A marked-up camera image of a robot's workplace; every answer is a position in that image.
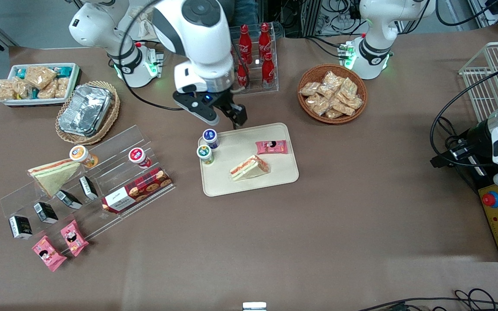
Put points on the round brown wicker basket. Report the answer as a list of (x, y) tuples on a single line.
[(311, 71)]

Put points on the red cola bottle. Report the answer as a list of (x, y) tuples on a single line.
[(268, 71), (264, 39), (245, 42), (243, 77)]

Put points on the teal snack packet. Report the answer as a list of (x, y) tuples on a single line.
[(65, 71), (20, 73)]

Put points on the clear acrylic stepped shelf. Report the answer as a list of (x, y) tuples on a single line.
[(115, 144)]

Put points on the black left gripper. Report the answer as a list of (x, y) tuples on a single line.
[(477, 137)]

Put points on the orange lid snack cup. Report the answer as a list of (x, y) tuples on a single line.
[(81, 155)]

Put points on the white rectangular snack tray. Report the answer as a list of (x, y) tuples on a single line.
[(75, 80)]

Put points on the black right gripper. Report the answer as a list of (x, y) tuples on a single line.
[(226, 103)]

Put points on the clear acrylic bottle rack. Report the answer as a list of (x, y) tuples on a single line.
[(255, 88)]

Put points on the beige plastic tray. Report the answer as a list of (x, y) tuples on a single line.
[(249, 188)]

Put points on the crispy rice snack packet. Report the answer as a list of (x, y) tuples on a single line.
[(332, 79), (326, 91), (348, 87), (40, 77), (48, 90), (62, 87), (355, 103), (23, 88), (5, 90), (318, 105), (309, 89), (333, 114), (342, 107)]

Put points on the green lid snack cup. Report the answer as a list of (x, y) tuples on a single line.
[(205, 153)]

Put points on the blue lid snack cup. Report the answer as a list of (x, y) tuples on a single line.
[(210, 137)]

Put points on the stacked foil containers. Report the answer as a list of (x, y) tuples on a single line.
[(85, 110)]

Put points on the red lid snack cup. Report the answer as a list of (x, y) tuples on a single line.
[(138, 157)]

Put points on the small black box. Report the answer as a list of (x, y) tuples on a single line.
[(88, 187), (45, 212), (20, 226), (68, 199)]

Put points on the triangle sandwich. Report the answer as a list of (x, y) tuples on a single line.
[(249, 168), (54, 178)]

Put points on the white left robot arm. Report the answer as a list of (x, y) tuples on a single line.
[(378, 39)]

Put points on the oval wicker basket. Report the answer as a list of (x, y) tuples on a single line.
[(113, 116)]

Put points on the pink snack packet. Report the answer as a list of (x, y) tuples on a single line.
[(271, 147), (75, 237), (49, 255)]

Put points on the red tartan cookie box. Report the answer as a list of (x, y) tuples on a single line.
[(138, 190)]

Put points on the white crumpled plastic sheet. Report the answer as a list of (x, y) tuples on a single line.
[(145, 23)]

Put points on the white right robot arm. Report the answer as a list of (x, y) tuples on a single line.
[(197, 39)]

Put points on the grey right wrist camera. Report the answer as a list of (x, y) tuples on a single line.
[(201, 110)]

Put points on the white device edge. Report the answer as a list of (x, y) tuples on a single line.
[(254, 306)]

